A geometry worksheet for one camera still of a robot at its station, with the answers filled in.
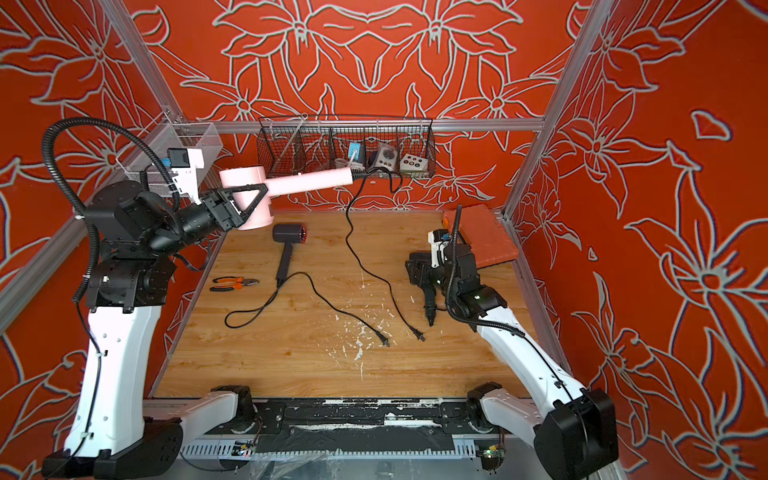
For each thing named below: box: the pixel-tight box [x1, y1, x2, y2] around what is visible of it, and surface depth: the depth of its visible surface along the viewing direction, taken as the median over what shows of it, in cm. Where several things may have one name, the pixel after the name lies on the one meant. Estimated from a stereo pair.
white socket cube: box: [400, 153, 428, 171], surface depth 96 cm
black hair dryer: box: [272, 223, 307, 288], surface depth 106 cm
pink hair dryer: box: [219, 166, 354, 230], surface depth 53 cm
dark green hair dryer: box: [422, 276, 447, 327], surface depth 92 cm
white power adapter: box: [374, 143, 398, 170], surface depth 94 cm
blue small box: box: [348, 142, 361, 160], surface depth 85 cm
